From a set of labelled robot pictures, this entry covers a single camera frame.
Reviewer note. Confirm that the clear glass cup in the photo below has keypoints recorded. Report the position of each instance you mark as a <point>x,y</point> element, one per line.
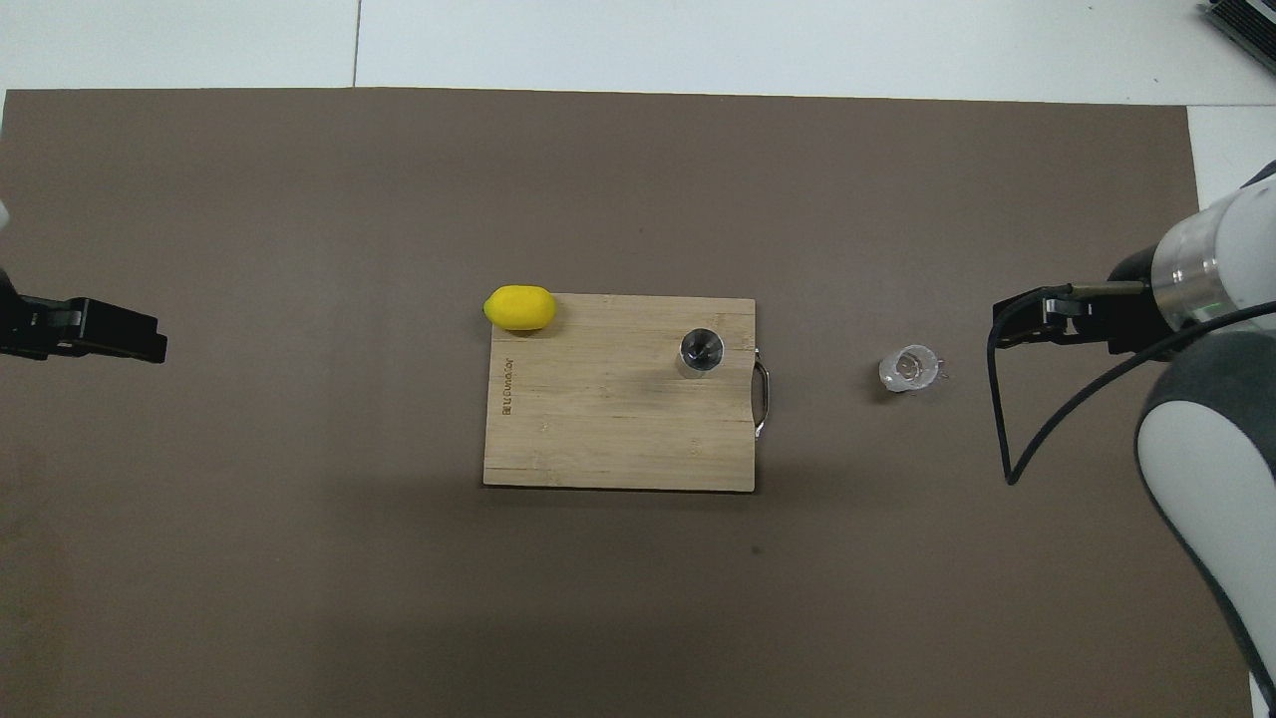
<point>907,369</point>

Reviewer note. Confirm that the steel jigger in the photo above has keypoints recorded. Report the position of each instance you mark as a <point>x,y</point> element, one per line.
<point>701,349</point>

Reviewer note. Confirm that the grey ribbed device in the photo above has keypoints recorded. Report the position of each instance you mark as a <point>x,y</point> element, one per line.
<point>1251,25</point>

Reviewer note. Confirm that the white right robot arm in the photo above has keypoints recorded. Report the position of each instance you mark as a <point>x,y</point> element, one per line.
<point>1196,469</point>

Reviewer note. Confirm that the yellow lemon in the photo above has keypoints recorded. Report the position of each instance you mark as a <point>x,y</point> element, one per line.
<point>518,307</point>

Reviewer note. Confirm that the brown table mat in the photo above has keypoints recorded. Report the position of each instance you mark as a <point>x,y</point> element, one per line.
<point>299,548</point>

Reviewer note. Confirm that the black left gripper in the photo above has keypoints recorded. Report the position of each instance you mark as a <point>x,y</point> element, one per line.
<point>30,324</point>

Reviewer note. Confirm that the wooden cutting board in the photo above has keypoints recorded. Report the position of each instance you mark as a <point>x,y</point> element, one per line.
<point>598,419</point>

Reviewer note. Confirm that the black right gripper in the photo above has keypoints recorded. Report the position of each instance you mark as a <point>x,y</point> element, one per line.
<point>1126,319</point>

